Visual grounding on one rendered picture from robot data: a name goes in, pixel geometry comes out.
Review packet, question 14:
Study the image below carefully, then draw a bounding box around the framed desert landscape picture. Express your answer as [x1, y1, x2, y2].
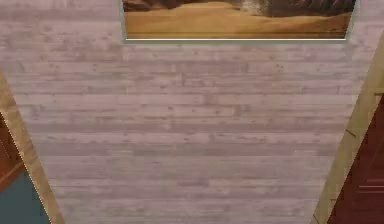
[119, 0, 360, 43]

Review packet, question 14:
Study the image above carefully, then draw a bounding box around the dark red-brown room door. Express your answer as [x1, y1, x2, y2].
[327, 94, 384, 224]

